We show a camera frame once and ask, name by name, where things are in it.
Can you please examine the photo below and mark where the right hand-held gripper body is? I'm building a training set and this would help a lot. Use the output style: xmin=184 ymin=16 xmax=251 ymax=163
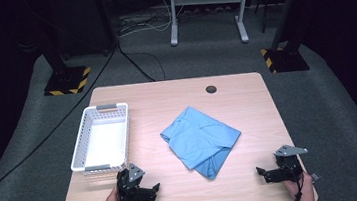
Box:
xmin=271 ymin=142 xmax=312 ymax=185

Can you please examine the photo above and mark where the light blue shirt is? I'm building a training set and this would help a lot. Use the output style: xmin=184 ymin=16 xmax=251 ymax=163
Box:
xmin=156 ymin=100 xmax=247 ymax=186

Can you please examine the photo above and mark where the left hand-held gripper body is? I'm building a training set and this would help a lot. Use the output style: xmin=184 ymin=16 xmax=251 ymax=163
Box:
xmin=113 ymin=161 xmax=151 ymax=201

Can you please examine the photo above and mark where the white perforated plastic basket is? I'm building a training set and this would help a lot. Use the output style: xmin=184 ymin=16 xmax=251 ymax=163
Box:
xmin=64 ymin=101 xmax=137 ymax=178

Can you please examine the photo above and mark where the person's right hand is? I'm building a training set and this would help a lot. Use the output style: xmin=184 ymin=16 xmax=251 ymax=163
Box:
xmin=282 ymin=169 xmax=318 ymax=201

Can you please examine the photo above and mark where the curved black floor cable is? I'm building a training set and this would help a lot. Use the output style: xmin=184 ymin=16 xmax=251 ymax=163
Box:
xmin=115 ymin=35 xmax=167 ymax=87

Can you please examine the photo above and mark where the black round table grommet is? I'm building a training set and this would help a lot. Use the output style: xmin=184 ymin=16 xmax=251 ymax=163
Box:
xmin=204 ymin=83 xmax=219 ymax=96

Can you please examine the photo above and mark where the bundle of floor cables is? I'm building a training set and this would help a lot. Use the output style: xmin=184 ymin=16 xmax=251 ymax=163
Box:
xmin=114 ymin=0 xmax=174 ymax=39

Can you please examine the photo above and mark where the right hand-held gripper black cable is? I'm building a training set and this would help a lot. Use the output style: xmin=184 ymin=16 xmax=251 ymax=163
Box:
xmin=285 ymin=167 xmax=308 ymax=201

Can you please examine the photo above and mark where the long black floor cable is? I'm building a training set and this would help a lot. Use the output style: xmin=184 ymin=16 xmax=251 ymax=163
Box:
xmin=0 ymin=40 xmax=136 ymax=201

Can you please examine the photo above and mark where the black stand with striped base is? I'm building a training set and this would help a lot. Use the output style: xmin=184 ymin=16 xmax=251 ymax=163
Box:
xmin=254 ymin=0 xmax=313 ymax=76
xmin=36 ymin=21 xmax=94 ymax=99

